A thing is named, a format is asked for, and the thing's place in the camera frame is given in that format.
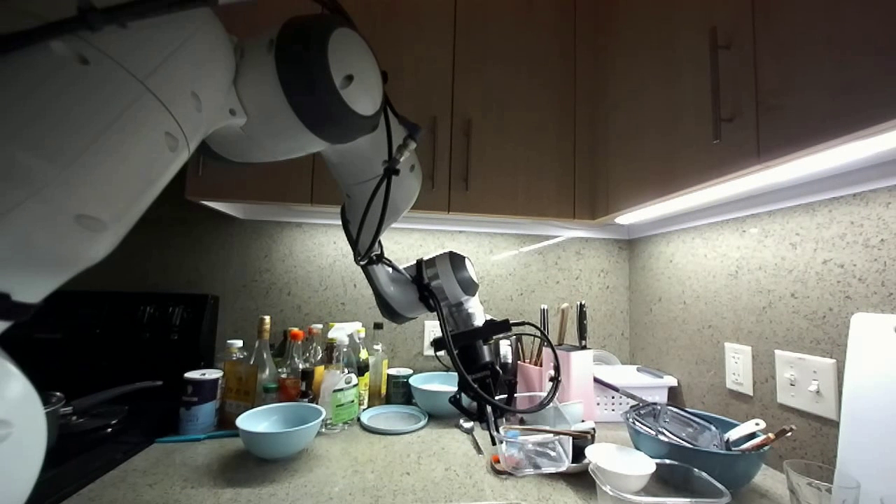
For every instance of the blue white salt canister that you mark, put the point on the blue white salt canister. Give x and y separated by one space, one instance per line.
201 402

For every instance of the oil bottle black cap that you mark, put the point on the oil bottle black cap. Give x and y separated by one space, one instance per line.
380 373

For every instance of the pink white knife block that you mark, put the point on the pink white knife block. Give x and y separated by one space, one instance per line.
577 383

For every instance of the small white bowl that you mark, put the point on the small white bowl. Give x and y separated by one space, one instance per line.
621 463

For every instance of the small light blue plate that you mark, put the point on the small light blue plate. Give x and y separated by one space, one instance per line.
392 422

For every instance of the flat blue strip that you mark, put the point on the flat blue strip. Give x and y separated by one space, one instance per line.
198 436

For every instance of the amber jar white cap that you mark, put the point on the amber jar white cap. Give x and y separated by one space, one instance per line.
237 383

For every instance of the white duplex wall outlet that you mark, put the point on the white duplex wall outlet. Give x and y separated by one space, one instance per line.
740 369

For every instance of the small white box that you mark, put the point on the small white box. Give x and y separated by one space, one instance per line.
345 328

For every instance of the tall bottle gold top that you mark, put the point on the tall bottle gold top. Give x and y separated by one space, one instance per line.
265 369

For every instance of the large blue mixing bowl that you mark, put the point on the large blue mixing bowl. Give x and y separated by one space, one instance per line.
717 463

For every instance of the white double switch plate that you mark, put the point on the white double switch plate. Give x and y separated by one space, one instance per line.
805 384

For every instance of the white plastic basket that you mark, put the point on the white plastic basket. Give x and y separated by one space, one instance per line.
633 383

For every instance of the metal spoon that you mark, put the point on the metal spoon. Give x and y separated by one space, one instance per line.
465 428

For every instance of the bottle with orange cap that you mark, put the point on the bottle with orange cap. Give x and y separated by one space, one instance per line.
294 369

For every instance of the dark frying pan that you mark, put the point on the dark frying pan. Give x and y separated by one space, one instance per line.
65 422

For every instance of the black kitchen stove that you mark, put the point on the black kitchen stove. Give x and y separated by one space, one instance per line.
122 346

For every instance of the clear plastic bowl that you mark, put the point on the clear plastic bowl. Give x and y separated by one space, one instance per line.
542 453

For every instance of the pink mug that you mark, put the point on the pink mug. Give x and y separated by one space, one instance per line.
532 380

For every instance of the clear bottle green label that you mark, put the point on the clear bottle green label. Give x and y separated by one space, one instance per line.
342 395

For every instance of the clear glass bowl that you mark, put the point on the clear glass bowl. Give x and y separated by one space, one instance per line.
689 485

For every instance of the dark green jar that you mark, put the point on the dark green jar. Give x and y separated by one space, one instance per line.
399 388

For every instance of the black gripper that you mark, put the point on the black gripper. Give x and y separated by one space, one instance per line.
489 373

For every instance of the under-cabinet light strip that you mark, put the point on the under-cabinet light strip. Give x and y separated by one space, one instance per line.
523 225
766 171

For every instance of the light blue empty bowl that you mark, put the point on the light blue empty bowl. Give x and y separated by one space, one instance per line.
280 436

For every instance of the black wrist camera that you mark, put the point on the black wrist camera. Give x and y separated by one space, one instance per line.
490 328

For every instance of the metal whisk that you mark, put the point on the metal whisk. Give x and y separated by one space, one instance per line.
675 425

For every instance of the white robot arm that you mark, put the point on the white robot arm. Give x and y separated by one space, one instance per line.
94 141

